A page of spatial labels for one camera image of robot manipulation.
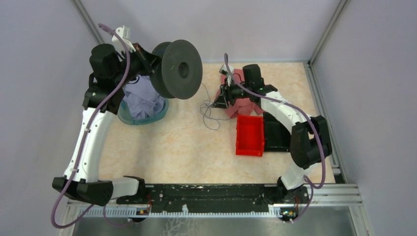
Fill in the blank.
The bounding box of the thin blue wire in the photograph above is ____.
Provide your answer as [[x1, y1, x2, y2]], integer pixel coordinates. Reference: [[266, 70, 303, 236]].
[[199, 83, 235, 131]]

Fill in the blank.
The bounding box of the pink cloth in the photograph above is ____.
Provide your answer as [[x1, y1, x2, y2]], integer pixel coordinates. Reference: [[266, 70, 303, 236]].
[[220, 69, 264, 118]]

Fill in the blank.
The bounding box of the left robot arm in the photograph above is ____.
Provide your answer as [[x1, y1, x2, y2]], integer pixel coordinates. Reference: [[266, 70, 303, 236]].
[[52, 42, 169, 206]]

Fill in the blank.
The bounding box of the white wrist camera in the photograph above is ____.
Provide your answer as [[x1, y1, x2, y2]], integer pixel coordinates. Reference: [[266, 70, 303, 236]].
[[111, 25, 136, 52], [219, 64, 234, 86]]

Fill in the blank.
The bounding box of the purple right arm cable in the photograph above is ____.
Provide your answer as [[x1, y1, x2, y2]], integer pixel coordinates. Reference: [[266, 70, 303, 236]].
[[223, 53, 327, 224]]

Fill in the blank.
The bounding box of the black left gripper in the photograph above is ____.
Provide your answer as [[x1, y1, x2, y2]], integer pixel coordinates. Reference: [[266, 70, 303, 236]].
[[113, 42, 164, 87]]

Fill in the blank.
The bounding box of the lavender cloth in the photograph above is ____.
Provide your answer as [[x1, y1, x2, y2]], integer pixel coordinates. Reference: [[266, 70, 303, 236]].
[[123, 75, 165, 120]]

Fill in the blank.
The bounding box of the teal plastic tray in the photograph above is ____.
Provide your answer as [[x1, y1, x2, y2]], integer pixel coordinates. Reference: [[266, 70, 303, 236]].
[[118, 99, 169, 125]]

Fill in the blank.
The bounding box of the black cable spool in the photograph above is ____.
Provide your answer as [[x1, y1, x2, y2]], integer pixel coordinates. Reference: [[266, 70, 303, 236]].
[[150, 39, 203, 100]]

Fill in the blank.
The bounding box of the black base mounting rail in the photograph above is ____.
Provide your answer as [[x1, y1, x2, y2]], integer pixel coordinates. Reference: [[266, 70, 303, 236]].
[[116, 184, 309, 215]]

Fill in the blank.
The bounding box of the red plastic bin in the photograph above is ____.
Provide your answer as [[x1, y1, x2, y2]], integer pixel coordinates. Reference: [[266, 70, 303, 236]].
[[236, 115, 265, 157]]

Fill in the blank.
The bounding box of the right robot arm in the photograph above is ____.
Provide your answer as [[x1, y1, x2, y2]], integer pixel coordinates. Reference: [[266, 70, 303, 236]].
[[213, 63, 332, 203]]

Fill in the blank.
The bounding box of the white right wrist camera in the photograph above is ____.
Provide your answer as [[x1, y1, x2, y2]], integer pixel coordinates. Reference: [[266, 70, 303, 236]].
[[219, 64, 234, 86]]

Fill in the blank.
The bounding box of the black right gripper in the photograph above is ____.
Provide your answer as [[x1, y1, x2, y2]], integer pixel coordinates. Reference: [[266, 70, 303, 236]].
[[211, 78, 251, 109]]

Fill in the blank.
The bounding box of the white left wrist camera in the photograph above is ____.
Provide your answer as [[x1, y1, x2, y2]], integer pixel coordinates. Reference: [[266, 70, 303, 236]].
[[111, 25, 136, 52]]

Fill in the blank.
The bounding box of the black plastic bin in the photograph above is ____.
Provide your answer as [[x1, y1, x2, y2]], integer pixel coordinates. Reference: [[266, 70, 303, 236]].
[[263, 112, 291, 152]]

